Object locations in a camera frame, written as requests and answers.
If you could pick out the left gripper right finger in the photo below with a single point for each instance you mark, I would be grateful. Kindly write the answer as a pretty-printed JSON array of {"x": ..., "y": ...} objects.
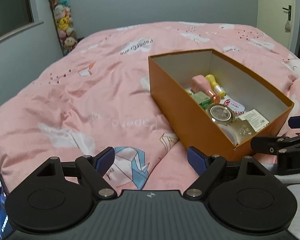
[{"x": 212, "y": 171}]

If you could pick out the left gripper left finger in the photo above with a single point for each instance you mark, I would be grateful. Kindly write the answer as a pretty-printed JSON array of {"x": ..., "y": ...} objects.
[{"x": 89, "y": 171}]

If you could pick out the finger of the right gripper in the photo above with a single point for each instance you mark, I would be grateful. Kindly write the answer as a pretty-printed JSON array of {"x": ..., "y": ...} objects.
[
  {"x": 294, "y": 122},
  {"x": 269, "y": 145}
]

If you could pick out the red white small packet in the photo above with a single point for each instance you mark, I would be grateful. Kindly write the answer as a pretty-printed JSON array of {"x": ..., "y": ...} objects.
[{"x": 236, "y": 107}]

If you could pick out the gold round tin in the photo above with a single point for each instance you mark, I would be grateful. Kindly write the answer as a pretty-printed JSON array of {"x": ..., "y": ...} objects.
[{"x": 220, "y": 114}]

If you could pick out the green liquid spray bottle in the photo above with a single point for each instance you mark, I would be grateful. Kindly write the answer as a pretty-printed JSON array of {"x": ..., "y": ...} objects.
[{"x": 202, "y": 99}]

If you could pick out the yellow bulb-shaped bottle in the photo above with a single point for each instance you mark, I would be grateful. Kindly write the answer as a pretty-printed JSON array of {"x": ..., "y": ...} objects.
[{"x": 215, "y": 86}]

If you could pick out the pink peach bottle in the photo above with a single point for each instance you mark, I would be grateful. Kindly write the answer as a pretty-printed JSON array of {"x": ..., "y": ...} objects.
[{"x": 200, "y": 84}]

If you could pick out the orange cardboard box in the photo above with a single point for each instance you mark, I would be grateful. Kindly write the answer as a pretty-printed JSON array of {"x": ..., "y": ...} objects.
[{"x": 170, "y": 76}]

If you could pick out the blue white small carton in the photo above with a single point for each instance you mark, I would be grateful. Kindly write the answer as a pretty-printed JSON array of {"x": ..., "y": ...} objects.
[{"x": 255, "y": 119}]

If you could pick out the clear cup with pink sponge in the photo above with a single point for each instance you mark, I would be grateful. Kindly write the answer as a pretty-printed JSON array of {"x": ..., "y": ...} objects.
[{"x": 229, "y": 132}]

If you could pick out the pink patterned bed quilt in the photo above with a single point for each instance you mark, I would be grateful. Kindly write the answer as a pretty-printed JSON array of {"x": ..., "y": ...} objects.
[{"x": 98, "y": 96}]

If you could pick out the stuffed toy hanging column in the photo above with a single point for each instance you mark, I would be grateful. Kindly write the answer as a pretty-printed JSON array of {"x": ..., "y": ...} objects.
[{"x": 64, "y": 25}]

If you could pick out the white door with handle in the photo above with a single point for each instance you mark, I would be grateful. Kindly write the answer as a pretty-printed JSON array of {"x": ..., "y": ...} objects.
[{"x": 276, "y": 19}]

